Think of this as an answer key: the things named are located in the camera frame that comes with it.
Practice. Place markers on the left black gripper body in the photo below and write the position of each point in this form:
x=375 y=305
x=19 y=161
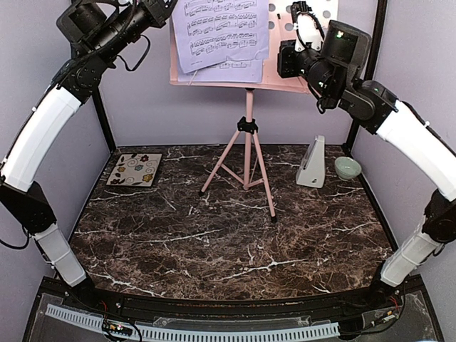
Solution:
x=114 y=35

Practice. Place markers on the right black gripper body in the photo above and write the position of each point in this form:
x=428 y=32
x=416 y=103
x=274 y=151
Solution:
x=286 y=68

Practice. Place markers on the sheet music page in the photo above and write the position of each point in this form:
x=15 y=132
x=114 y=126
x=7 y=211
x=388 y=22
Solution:
x=209 y=32
x=250 y=71

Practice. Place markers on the pink perforated music stand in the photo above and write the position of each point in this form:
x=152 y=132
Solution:
x=242 y=157

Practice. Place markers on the white metronome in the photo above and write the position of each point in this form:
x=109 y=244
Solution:
x=312 y=170

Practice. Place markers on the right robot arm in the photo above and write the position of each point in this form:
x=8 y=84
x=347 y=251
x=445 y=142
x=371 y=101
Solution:
x=330 y=61

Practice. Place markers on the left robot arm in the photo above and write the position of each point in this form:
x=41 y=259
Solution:
x=20 y=193

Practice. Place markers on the pale green ceramic bowl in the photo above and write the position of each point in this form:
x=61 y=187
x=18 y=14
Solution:
x=347 y=168

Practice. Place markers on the floral pattern coaster tile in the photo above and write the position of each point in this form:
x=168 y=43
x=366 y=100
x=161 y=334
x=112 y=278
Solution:
x=134 y=170

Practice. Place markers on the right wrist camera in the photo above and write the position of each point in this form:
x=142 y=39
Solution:
x=309 y=31

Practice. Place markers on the right black frame post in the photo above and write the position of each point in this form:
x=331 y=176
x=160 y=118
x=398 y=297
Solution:
x=362 y=109

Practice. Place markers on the black frame post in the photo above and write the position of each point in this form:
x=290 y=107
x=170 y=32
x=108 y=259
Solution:
x=103 y=121
x=362 y=109

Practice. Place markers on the left black frame post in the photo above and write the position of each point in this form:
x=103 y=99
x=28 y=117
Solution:
x=103 y=121

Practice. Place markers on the white slotted cable duct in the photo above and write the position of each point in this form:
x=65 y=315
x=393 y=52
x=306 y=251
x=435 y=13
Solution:
x=179 y=329

